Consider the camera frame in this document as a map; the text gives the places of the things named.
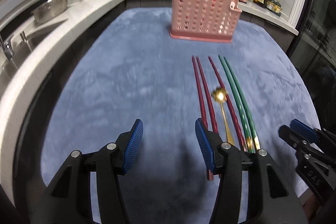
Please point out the maroon chopstick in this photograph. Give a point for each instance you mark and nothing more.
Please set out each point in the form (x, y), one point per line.
(228, 102)
(200, 94)
(208, 98)

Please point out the spice jar rack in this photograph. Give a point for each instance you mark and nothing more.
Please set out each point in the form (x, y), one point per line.
(274, 6)

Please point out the gold flower spoon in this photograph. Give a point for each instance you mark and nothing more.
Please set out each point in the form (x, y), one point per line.
(219, 95)

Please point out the stainless steel sink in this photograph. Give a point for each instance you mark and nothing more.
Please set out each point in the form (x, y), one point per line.
(24, 48)

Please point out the steel sink faucet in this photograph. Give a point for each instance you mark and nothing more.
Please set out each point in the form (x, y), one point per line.
(7, 47)

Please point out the green chopstick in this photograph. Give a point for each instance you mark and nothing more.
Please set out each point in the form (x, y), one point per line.
(239, 104)
(246, 108)

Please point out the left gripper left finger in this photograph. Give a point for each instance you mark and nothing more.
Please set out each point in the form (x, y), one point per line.
(67, 199)

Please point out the blue plush table mat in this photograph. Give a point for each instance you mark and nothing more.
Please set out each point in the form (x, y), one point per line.
(136, 70)

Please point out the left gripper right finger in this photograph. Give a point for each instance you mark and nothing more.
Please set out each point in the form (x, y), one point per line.
(271, 199)

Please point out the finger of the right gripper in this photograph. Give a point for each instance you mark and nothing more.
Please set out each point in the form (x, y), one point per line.
(293, 139)
(305, 131)

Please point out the stainless steel bowl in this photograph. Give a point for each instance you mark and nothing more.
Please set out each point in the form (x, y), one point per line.
(49, 10)

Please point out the pink perforated utensil basket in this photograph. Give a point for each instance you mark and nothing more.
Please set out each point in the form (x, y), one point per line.
(204, 20)

